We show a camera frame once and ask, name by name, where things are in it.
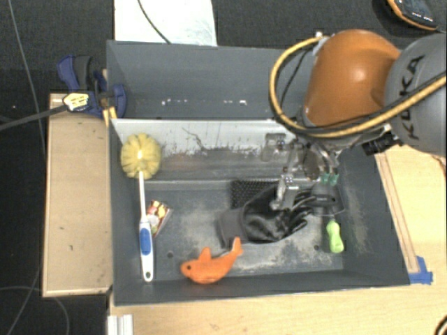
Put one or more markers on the black glove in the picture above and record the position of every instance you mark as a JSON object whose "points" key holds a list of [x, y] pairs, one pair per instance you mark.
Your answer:
{"points": [[255, 223]]}

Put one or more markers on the grey metal bin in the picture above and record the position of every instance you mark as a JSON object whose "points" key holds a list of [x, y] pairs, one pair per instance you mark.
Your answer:
{"points": [[195, 79]]}

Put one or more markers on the colourful printed packet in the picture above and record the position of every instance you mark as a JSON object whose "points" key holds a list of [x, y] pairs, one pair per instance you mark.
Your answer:
{"points": [[160, 210]]}

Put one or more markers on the pale wood board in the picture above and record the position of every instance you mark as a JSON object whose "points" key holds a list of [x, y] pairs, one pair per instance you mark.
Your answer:
{"points": [[78, 204]]}

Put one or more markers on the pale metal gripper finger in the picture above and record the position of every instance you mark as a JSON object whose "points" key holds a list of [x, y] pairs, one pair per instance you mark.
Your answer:
{"points": [[284, 195]]}

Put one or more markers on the orange toy fish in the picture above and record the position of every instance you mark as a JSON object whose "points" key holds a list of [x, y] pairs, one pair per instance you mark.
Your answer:
{"points": [[209, 266]]}

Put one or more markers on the black studded pad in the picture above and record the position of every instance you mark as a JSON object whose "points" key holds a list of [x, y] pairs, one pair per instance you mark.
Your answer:
{"points": [[246, 192]]}

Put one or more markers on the black cylinder on white bracket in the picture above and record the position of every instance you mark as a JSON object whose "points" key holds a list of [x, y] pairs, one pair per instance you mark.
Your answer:
{"points": [[381, 143]]}

